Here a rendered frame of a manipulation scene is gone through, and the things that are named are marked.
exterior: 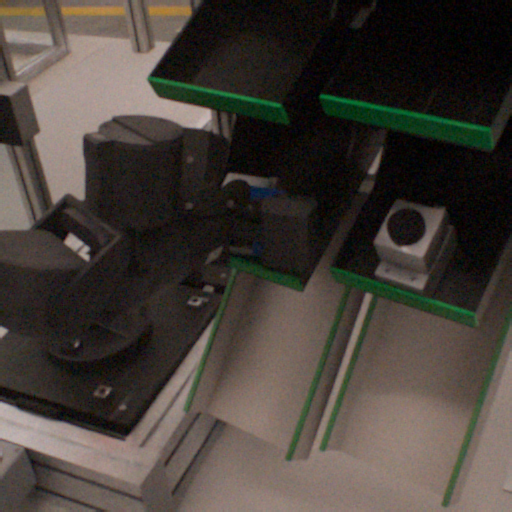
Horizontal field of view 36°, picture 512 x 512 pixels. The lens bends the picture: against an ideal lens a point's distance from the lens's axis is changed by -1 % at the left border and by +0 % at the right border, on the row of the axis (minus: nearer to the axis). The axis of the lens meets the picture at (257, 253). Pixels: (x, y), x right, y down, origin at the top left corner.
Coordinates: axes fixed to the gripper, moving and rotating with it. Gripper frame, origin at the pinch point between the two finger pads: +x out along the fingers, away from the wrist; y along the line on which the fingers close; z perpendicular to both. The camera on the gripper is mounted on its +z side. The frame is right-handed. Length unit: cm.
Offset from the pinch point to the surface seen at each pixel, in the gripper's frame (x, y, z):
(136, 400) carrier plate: 4.1, 17.3, -27.3
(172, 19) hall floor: 353, 257, -25
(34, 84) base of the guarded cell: 89, 113, -12
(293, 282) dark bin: -1.3, -5.7, -5.9
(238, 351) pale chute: 7.5, 5.5, -19.6
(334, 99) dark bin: -3.3, -10.2, 10.4
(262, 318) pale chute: 9.5, 3.6, -16.2
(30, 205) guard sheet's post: 22, 48, -14
